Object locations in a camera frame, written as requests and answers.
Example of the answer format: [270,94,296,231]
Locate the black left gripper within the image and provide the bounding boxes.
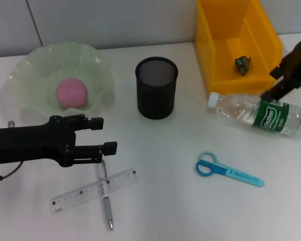
[0,113,118,168]

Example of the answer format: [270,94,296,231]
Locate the dark green plastic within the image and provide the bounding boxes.
[234,55,252,76]

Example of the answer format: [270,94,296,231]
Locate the clear green-label water bottle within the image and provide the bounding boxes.
[207,91,301,138]

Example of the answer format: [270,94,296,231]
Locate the pink peach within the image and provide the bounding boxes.
[55,77,88,109]

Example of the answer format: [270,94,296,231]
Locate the black mesh pen holder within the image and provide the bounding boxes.
[134,56,179,120]

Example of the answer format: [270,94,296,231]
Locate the transparent plastic ruler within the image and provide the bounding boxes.
[49,167,141,215]

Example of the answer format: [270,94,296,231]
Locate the silver ballpoint pen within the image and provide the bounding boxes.
[95,162,114,231]

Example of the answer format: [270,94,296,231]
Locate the pale green glass fruit plate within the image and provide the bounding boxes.
[9,42,116,119]

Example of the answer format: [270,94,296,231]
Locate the blue scissors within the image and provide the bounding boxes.
[196,151,265,188]

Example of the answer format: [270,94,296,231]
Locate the yellow plastic bin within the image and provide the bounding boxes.
[195,0,284,95]

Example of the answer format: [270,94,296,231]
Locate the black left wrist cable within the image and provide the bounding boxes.
[0,161,24,182]

